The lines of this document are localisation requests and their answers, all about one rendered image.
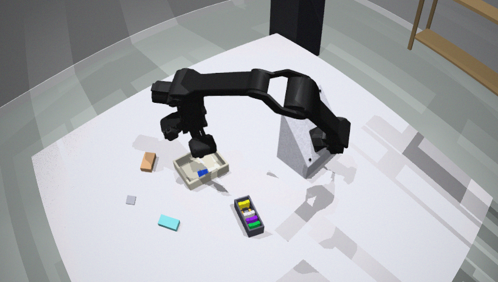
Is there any tan rectangular block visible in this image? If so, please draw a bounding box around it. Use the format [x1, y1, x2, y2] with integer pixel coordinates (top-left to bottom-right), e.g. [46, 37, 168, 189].
[140, 152, 156, 173]

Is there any blue fuse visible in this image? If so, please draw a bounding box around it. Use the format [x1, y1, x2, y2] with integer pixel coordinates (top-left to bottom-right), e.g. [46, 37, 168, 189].
[196, 166, 208, 177]

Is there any light blue rectangular block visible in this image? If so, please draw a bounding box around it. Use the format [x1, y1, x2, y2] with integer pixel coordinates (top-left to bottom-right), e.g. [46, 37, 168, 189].
[158, 214, 180, 231]

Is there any beige rectangular tray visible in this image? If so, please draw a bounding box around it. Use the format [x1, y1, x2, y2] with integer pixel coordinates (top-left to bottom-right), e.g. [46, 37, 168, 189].
[173, 151, 229, 191]

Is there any yellow fuse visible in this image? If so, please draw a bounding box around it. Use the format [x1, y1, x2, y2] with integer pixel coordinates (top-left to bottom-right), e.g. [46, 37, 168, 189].
[238, 200, 250, 209]

